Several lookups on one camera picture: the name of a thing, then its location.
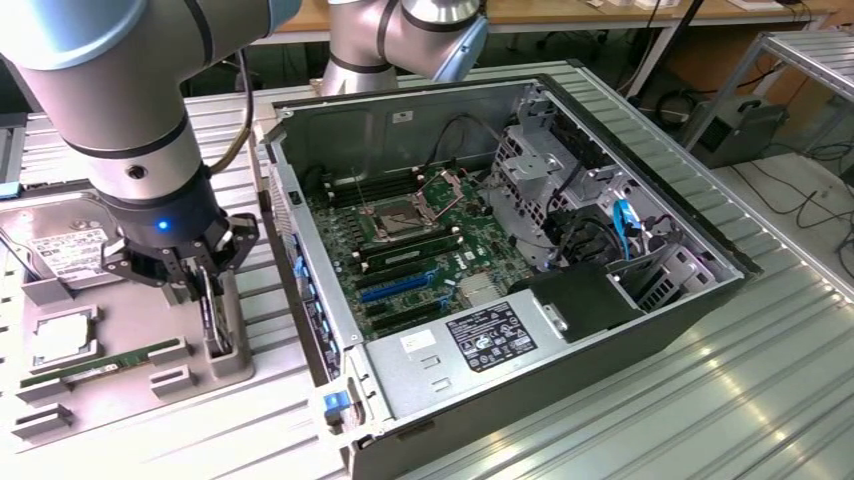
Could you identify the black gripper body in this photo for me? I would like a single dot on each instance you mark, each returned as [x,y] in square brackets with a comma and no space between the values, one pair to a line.
[167,220]

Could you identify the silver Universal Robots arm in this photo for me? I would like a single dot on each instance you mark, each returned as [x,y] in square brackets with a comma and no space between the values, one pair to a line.
[107,90]

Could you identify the silver hard disk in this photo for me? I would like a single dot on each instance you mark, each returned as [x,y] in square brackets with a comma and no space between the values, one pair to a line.
[60,240]

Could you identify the grey parts rack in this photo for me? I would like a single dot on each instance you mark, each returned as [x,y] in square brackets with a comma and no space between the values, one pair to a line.
[127,360]

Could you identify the silver CPU chip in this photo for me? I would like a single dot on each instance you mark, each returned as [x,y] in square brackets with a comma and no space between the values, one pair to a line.
[63,340]

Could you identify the thin metal locking lever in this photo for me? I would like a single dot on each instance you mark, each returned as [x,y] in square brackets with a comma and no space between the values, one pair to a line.
[362,197]

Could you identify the green RAM stick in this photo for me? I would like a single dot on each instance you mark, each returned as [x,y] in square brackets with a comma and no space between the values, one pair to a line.
[93,367]

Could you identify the long black expansion slot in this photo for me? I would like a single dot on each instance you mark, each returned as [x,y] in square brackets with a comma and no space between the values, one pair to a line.
[390,279]

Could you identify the CPU socket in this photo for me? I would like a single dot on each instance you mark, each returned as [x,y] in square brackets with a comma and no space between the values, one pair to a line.
[399,220]

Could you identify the blue expansion slot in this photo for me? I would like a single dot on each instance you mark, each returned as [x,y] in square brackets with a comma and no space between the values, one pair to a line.
[396,292]

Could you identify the RAM stick with white label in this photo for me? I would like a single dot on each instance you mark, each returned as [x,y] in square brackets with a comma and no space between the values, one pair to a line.
[415,256]

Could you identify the open metal socket cover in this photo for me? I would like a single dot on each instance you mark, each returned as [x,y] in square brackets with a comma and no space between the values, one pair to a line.
[443,189]

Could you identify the green motherboard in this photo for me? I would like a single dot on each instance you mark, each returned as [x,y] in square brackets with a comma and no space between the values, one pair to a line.
[460,250]

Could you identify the blue case latch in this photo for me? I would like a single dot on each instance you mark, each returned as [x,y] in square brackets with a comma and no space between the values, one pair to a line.
[335,406]

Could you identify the small silver heat sink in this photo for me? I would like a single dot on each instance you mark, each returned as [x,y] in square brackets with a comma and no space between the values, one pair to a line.
[482,291]

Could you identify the silver power supply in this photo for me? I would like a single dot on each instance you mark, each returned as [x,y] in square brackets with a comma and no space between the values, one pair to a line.
[460,360]

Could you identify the grey metal drive cage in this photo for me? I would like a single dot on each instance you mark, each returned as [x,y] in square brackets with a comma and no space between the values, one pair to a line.
[534,170]

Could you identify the black open PC case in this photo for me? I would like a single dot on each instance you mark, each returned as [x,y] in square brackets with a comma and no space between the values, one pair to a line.
[667,330]

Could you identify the wooden desk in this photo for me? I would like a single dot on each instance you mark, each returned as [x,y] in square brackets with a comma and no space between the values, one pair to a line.
[600,12]

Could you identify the black plastic air duct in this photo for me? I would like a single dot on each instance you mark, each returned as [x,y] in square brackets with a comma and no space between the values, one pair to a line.
[576,300]

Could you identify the aluminium frame table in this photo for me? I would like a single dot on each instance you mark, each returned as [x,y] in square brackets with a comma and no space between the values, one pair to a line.
[801,55]

